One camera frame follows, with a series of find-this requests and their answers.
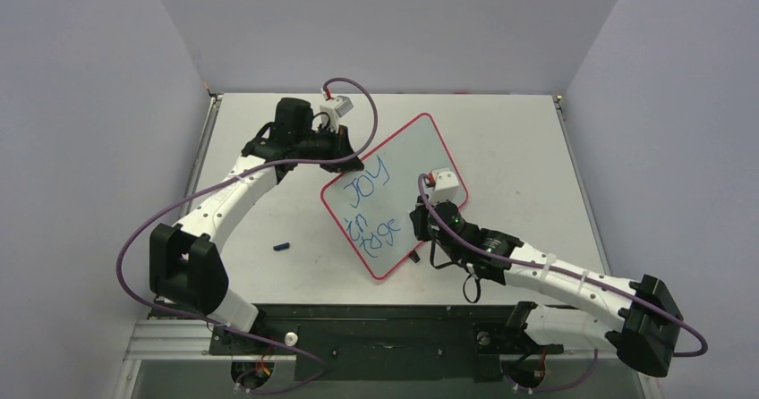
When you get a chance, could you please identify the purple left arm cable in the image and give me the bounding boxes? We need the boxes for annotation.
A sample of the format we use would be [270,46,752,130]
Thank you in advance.
[115,77,380,396]

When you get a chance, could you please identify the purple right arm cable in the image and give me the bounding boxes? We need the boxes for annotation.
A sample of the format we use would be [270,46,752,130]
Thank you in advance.
[417,173,710,395]

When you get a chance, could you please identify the blue marker cap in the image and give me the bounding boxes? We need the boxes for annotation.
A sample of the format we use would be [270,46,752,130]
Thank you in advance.
[272,242,290,251]

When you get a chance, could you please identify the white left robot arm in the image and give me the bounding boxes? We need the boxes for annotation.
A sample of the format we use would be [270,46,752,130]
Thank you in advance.
[149,96,363,354]

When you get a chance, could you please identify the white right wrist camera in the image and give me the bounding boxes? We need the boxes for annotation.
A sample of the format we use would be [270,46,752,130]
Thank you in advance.
[427,168,461,206]

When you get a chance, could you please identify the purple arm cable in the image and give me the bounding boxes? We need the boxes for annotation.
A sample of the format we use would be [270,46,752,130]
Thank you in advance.
[115,77,380,396]
[417,173,710,395]

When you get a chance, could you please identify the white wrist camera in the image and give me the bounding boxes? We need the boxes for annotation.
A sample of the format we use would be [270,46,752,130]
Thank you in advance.
[427,168,461,206]
[318,96,354,132]

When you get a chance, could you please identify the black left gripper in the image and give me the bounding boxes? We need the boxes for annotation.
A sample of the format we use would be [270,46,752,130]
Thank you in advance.
[294,123,363,174]

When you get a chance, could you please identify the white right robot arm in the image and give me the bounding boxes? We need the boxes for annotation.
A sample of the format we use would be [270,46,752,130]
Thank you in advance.
[410,201,684,378]

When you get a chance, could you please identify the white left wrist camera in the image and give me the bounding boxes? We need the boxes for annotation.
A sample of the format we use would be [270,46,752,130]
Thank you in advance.
[318,96,354,132]

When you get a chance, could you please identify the aluminium frame rail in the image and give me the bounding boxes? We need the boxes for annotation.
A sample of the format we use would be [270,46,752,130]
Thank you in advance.
[127,318,617,360]

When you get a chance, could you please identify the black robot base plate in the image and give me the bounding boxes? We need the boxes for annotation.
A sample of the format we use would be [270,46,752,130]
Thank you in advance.
[148,301,594,384]

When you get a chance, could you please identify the pink framed whiteboard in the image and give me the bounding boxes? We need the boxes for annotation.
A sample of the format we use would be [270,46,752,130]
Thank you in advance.
[320,113,458,280]

